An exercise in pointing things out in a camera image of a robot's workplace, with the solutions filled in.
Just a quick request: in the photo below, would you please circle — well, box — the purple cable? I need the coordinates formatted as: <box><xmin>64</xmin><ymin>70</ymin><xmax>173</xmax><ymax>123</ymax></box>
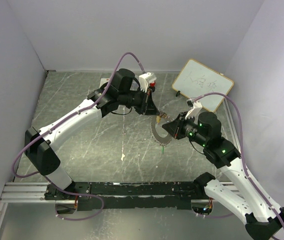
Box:
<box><xmin>11</xmin><ymin>51</ymin><xmax>146</xmax><ymax>198</ymax></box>
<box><xmin>189</xmin><ymin>92</ymin><xmax>284</xmax><ymax>240</ymax></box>

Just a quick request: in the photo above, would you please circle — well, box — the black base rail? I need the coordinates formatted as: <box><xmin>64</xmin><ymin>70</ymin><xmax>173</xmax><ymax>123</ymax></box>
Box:
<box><xmin>44</xmin><ymin>181</ymin><xmax>209</xmax><ymax>211</ymax></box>

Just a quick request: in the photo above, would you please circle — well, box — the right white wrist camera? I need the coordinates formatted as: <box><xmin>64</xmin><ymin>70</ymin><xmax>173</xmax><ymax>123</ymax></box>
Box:
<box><xmin>185</xmin><ymin>99</ymin><xmax>203</xmax><ymax>120</ymax></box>

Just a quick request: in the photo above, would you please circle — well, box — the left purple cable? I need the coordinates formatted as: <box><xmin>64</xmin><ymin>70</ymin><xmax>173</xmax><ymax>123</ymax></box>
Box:
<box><xmin>11</xmin><ymin>51</ymin><xmax>146</xmax><ymax>198</ymax></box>

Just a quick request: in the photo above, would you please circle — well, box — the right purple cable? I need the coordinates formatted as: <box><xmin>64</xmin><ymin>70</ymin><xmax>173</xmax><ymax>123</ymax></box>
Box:
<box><xmin>189</xmin><ymin>92</ymin><xmax>284</xmax><ymax>240</ymax></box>

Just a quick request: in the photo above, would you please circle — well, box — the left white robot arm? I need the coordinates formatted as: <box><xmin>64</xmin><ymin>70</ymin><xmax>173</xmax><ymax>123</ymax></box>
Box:
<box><xmin>24</xmin><ymin>68</ymin><xmax>159</xmax><ymax>200</ymax></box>

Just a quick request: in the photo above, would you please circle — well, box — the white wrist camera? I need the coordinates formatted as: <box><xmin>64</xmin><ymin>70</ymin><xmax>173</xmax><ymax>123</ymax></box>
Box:
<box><xmin>138</xmin><ymin>72</ymin><xmax>157</xmax><ymax>93</ymax></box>
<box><xmin>185</xmin><ymin>99</ymin><xmax>203</xmax><ymax>120</ymax></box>

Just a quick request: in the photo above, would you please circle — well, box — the green white staple box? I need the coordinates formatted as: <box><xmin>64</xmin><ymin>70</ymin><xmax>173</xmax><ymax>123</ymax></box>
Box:
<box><xmin>100</xmin><ymin>78</ymin><xmax>109</xmax><ymax>86</ymax></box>

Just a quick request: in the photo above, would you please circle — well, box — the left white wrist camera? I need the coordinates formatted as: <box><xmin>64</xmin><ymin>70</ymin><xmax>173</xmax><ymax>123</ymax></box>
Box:
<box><xmin>138</xmin><ymin>72</ymin><xmax>157</xmax><ymax>93</ymax></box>

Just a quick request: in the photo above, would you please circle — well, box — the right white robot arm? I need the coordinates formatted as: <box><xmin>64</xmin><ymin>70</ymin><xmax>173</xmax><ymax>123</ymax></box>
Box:
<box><xmin>162</xmin><ymin>112</ymin><xmax>284</xmax><ymax>240</ymax></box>

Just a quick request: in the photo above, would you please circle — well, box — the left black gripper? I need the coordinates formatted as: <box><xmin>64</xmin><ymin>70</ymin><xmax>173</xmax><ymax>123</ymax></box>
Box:
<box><xmin>120</xmin><ymin>87</ymin><xmax>161</xmax><ymax>117</ymax></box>

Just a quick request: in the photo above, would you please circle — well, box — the white framed whiteboard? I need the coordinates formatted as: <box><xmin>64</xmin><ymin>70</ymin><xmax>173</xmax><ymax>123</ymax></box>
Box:
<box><xmin>172</xmin><ymin>59</ymin><xmax>234</xmax><ymax>99</ymax></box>

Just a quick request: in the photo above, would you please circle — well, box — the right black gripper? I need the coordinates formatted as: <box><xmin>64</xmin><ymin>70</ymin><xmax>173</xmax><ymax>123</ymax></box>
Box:
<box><xmin>163</xmin><ymin>111</ymin><xmax>208</xmax><ymax>147</ymax></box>

